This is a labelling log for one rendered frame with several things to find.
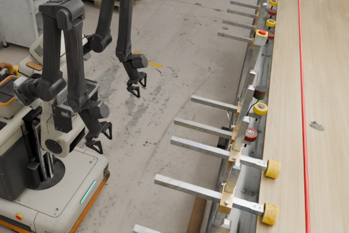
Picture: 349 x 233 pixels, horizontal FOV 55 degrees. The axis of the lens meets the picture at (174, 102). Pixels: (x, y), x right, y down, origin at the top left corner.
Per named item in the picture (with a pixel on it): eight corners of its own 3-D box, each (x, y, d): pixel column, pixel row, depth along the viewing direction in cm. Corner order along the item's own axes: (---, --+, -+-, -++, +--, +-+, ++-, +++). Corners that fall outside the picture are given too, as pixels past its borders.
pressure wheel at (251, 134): (237, 149, 185) (242, 134, 178) (238, 139, 191) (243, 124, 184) (251, 153, 184) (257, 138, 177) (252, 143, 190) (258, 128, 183)
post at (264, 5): (247, 55, 296) (263, 3, 265) (247, 54, 298) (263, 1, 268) (251, 56, 295) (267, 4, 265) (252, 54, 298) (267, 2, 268)
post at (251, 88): (227, 152, 197) (247, 87, 167) (228, 148, 200) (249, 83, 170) (233, 154, 197) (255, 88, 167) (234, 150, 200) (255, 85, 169)
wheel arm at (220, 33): (216, 36, 288) (217, 31, 286) (217, 35, 291) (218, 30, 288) (267, 48, 282) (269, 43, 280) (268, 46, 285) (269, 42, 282)
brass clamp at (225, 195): (215, 211, 139) (218, 204, 136) (220, 186, 149) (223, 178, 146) (230, 215, 138) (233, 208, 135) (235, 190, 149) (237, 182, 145)
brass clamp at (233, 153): (225, 166, 158) (227, 159, 155) (229, 147, 169) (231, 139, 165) (238, 170, 157) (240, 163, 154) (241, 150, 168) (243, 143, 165)
